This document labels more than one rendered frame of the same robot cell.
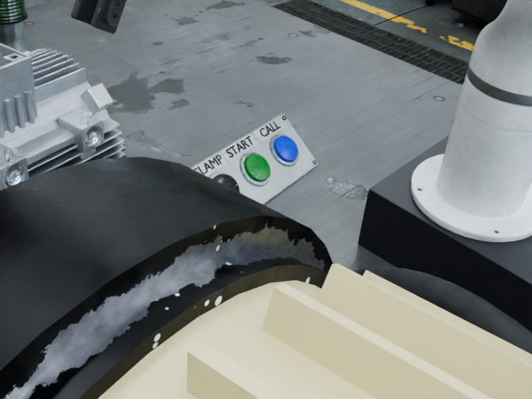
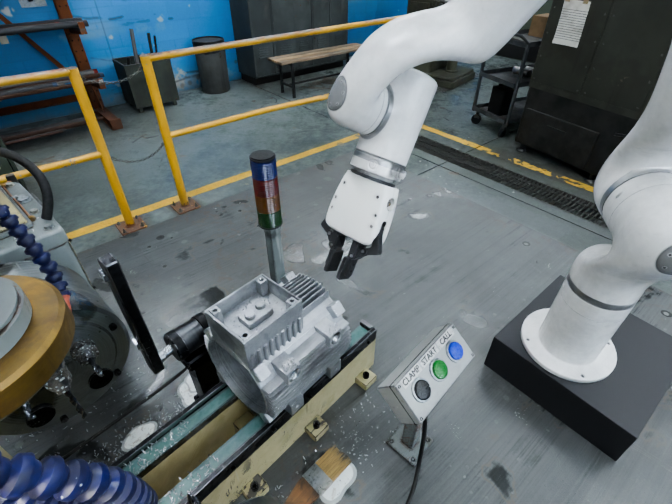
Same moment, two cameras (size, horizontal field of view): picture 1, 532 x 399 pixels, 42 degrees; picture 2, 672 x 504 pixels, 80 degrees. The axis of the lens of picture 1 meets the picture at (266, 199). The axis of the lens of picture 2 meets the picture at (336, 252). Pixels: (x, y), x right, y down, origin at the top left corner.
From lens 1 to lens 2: 0.27 m
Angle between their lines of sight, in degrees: 8
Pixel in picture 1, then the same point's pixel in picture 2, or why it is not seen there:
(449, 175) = (550, 336)
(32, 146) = (302, 350)
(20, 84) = (295, 316)
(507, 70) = (601, 290)
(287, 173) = (457, 367)
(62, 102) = (316, 314)
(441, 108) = (528, 252)
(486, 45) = (585, 271)
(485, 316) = not seen: outside the picture
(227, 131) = (395, 273)
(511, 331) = not seen: outside the picture
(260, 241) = not seen: outside the picture
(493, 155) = (584, 333)
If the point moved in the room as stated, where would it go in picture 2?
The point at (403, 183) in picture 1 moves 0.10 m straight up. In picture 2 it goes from (516, 332) to (529, 301)
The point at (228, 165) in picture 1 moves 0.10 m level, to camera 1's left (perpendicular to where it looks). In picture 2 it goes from (422, 370) to (359, 362)
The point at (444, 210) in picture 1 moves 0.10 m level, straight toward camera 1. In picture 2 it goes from (546, 357) to (541, 395)
